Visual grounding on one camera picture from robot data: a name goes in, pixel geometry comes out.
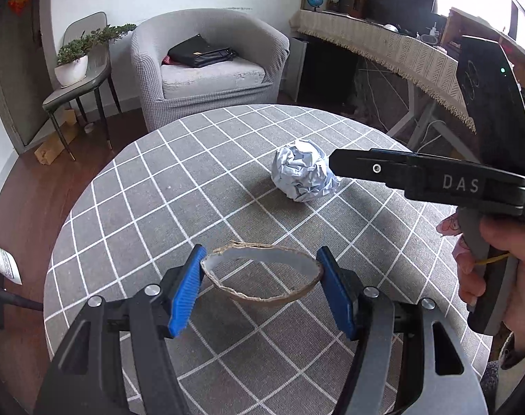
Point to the wooden desk shelf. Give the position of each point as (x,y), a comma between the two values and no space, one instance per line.
(455,21)

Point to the side desk with fringed cloth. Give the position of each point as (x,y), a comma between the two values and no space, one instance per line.
(396,47)

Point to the grey computer case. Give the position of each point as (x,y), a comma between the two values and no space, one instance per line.
(295,69)

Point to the black leather bag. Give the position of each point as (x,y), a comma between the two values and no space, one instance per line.
(200,52)

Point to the white patterned paper bag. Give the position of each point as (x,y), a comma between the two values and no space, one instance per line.
(1,261)

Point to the grey dining chair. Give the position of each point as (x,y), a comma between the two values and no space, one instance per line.
(78,90)

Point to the flat cardboard box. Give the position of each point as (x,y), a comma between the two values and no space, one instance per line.
(48,151)

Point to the cardboard tube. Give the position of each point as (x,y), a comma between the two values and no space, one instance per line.
(262,254)

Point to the dark brown box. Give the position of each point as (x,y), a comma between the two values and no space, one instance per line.
(358,5)

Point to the white desk frame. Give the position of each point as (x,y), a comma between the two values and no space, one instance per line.
(422,112)

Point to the upright cardboard box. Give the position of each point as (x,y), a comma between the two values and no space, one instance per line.
(70,123)

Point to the black monitor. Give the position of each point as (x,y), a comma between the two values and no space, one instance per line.
(401,2)

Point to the small white bowl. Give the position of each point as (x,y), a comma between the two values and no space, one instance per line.
(89,128)

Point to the dark patterned rug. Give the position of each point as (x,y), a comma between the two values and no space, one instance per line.
(379,95)

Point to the grey armchair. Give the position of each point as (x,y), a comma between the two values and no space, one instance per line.
(210,82)

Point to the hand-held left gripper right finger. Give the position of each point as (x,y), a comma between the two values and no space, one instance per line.
(335,294)

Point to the red cloth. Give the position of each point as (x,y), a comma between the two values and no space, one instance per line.
(167,60)

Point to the small blue globe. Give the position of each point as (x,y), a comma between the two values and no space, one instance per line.
(315,0)

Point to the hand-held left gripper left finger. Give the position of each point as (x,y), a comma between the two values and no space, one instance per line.
(187,294)

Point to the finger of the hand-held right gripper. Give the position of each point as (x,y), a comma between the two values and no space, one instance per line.
(362,168)

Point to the round table with checked cloth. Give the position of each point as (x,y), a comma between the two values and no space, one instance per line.
(180,190)

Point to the red door ornament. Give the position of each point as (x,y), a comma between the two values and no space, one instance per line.
(19,1)

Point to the grey door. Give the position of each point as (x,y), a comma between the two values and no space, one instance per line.
(11,73)

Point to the white computer mouse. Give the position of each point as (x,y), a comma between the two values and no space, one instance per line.
(391,28)

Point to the silver paper ball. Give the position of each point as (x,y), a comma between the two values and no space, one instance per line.
(303,168)

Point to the potted plant white pot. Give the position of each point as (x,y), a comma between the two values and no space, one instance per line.
(72,71)

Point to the black rod white tip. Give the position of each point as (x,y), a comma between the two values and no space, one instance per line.
(16,300)

